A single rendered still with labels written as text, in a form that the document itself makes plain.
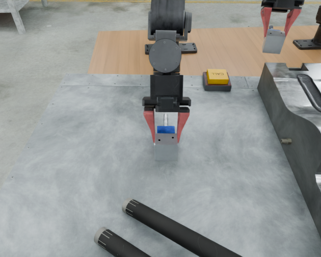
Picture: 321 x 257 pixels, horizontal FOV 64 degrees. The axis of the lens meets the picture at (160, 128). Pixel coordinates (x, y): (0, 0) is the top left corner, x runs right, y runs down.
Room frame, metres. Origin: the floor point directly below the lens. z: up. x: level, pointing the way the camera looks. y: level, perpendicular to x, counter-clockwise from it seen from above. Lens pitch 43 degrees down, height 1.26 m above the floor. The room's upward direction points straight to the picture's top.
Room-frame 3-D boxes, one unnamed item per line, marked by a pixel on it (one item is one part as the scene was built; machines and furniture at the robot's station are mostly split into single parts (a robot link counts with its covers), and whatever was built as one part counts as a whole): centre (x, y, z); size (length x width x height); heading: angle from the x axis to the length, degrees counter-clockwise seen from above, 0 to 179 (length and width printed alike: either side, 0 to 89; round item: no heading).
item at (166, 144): (0.45, -0.01, 0.83); 0.13 x 0.05 x 0.05; 179
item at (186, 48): (0.94, -0.04, 0.84); 0.20 x 0.07 x 0.08; 94
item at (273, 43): (0.77, -0.34, 0.93); 0.13 x 0.05 x 0.05; 167
